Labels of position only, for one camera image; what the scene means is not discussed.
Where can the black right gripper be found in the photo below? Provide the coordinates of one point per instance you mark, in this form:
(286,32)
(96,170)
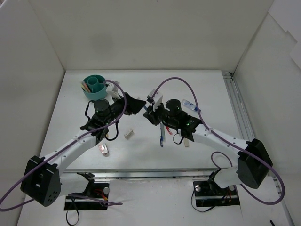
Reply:
(152,115)

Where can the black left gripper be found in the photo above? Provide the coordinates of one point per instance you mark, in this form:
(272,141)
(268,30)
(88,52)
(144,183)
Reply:
(127,105)

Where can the red gel pen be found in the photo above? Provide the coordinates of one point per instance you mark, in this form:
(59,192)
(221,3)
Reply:
(169,131)

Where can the dark blue gel pen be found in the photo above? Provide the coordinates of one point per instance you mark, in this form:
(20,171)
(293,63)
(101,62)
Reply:
(161,135)

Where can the eraser block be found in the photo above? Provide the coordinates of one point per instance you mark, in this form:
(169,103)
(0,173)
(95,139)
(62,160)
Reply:
(128,133)

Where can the orange pencil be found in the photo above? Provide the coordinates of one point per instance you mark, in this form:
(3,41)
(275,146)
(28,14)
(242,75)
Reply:
(84,85)

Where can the grey-blue pen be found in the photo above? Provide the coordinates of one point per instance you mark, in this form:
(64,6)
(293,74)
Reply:
(87,88)

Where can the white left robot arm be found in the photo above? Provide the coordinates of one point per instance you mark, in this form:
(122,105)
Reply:
(44,178)

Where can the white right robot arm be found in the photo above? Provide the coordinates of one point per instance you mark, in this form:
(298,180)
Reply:
(253,161)

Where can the clear blue-capped spray bottle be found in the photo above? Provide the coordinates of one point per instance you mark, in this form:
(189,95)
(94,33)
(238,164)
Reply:
(190,105)

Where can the long white eraser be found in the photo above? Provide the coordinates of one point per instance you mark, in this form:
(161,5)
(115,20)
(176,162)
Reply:
(186,143)

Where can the teal round divided container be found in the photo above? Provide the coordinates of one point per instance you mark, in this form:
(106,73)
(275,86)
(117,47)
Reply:
(97,87)

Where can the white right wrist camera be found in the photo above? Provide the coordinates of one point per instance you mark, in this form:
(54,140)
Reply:
(155,98)

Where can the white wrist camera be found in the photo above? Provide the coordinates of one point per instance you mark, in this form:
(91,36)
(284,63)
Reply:
(155,98)
(112,89)

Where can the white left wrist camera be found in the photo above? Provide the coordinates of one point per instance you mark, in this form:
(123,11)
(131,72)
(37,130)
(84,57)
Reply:
(112,89)

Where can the aluminium front rail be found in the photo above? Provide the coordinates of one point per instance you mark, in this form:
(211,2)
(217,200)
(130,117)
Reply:
(144,173)

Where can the aluminium rail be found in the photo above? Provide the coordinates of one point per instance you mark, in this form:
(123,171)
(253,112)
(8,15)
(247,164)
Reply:
(242,120)
(144,173)

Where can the aluminium right side rail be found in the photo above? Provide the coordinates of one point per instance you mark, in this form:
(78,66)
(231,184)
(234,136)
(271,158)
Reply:
(242,120)

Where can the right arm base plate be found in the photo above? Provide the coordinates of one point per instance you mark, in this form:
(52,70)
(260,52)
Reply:
(206,195)

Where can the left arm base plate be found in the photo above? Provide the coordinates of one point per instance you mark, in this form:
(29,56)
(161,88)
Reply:
(100,190)

